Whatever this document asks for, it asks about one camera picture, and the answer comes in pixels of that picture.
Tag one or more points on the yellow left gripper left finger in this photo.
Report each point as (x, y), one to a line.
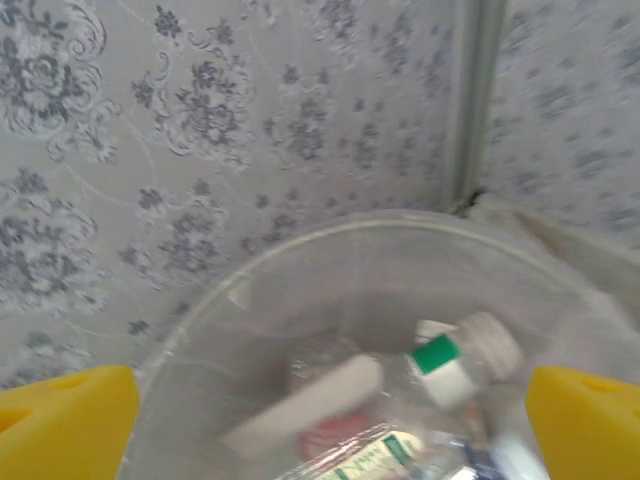
(60, 425)

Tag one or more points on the clear bottle green white label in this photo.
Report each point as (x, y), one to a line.
(445, 380)

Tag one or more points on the translucent plastic bin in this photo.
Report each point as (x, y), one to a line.
(350, 280)

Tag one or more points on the clear bottle red white label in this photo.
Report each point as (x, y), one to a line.
(320, 395)

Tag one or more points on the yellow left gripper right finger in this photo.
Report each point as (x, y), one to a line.
(590, 430)

